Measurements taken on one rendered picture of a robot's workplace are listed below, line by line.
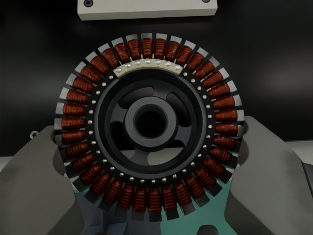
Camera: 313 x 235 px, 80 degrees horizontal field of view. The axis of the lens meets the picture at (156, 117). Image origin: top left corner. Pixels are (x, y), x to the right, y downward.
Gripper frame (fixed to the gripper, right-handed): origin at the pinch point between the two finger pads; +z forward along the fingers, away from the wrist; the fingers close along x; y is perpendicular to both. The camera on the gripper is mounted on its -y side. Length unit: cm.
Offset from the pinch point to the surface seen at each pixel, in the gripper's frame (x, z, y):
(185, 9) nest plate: 4.2, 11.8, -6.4
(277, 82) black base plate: 13.8, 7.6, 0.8
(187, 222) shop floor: 15, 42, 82
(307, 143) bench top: 17.7, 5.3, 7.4
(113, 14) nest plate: -3.5, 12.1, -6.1
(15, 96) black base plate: -14.0, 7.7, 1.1
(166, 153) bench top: 1.6, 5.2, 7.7
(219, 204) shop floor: 31, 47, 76
